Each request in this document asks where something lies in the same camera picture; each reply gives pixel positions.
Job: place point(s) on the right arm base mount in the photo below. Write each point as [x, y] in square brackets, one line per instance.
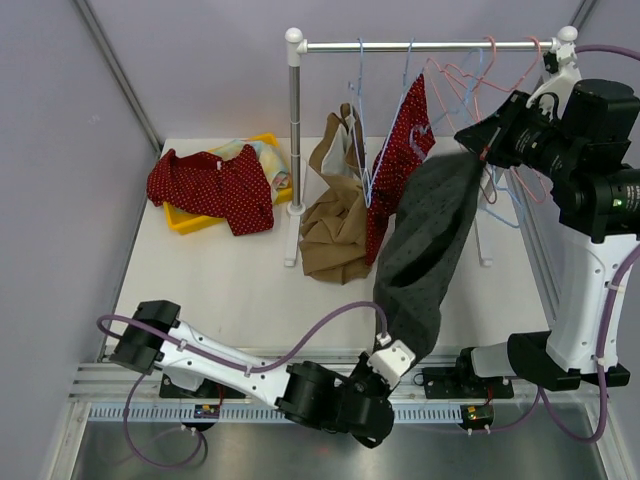
[452, 383]

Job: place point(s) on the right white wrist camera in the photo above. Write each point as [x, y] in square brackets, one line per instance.
[561, 64]

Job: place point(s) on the red polka-dot skirt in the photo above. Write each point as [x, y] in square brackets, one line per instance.
[411, 141]
[205, 184]

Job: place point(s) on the white metal clothes rack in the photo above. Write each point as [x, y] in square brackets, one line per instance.
[298, 46]

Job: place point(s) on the floral pastel skirt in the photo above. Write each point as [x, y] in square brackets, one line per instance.
[269, 157]

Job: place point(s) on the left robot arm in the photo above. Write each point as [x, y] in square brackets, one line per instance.
[306, 393]

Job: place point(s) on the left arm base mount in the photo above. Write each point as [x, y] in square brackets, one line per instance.
[178, 384]

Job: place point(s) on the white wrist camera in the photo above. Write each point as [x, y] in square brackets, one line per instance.
[391, 360]
[561, 64]

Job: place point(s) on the grey dotted skirt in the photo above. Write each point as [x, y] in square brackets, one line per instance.
[416, 266]

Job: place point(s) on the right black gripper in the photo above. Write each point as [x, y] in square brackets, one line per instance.
[494, 134]

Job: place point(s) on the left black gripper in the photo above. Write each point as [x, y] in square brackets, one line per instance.
[384, 389]

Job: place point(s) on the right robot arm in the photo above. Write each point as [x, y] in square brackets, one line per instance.
[578, 142]

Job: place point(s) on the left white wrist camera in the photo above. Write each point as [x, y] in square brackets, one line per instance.
[391, 360]

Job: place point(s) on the tan skirt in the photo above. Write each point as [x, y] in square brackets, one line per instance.
[333, 229]

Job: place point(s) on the yellow plastic tray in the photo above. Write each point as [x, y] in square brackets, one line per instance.
[185, 223]

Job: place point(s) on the white slotted cable duct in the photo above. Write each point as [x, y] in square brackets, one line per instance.
[247, 413]

